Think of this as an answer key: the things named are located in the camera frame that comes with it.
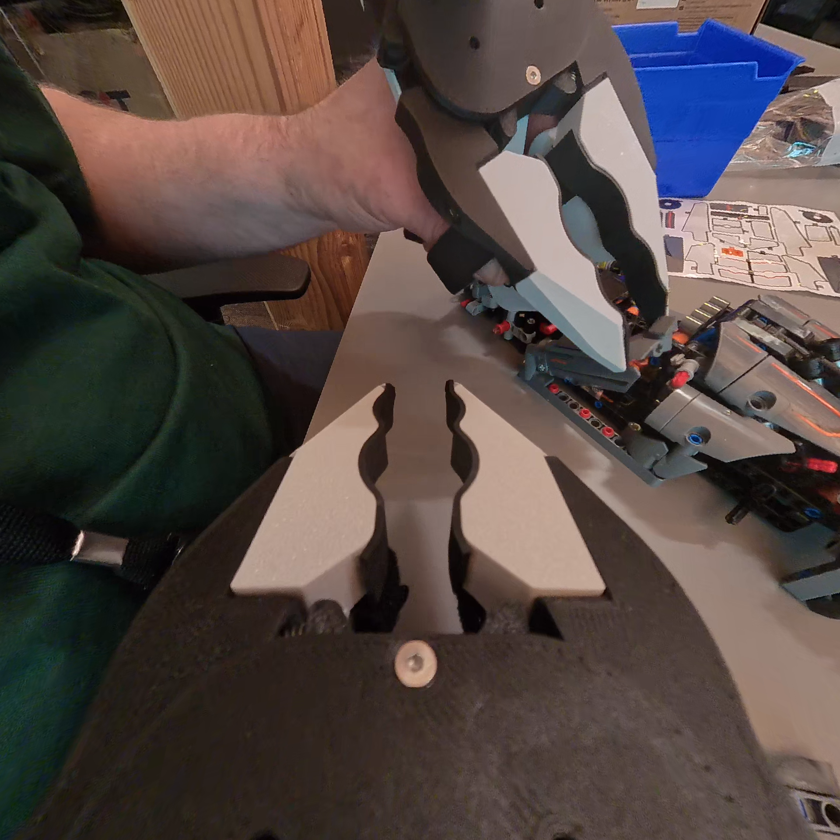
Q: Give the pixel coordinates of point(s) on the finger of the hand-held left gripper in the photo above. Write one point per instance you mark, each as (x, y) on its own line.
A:
(531, 210)
(617, 144)

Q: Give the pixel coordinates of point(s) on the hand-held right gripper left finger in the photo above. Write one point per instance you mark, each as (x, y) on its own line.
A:
(308, 525)

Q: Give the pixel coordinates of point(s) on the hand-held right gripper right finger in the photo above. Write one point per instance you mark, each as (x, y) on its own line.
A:
(531, 525)

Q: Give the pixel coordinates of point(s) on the grey lego door panel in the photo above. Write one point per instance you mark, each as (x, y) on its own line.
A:
(577, 367)

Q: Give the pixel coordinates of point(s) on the grey black lego car model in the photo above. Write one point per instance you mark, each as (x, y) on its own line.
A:
(741, 367)

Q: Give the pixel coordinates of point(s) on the person's left forearm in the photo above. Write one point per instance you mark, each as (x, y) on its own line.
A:
(197, 177)

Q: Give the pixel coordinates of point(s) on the person's left hand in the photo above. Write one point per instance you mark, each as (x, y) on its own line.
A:
(354, 164)

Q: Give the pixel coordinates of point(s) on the blue plastic bin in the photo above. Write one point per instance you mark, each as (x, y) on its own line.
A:
(709, 118)

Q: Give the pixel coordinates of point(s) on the cardboard box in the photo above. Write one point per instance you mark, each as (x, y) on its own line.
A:
(682, 13)

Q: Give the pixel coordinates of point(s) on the white sticker sheet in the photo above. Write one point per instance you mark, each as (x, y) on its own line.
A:
(754, 243)

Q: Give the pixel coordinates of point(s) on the clear plastic bag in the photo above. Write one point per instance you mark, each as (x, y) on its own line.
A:
(787, 124)

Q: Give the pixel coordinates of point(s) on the black chair armrest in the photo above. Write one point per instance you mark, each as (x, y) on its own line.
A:
(249, 279)

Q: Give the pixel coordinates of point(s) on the wooden post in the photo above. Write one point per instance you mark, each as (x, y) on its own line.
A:
(249, 59)

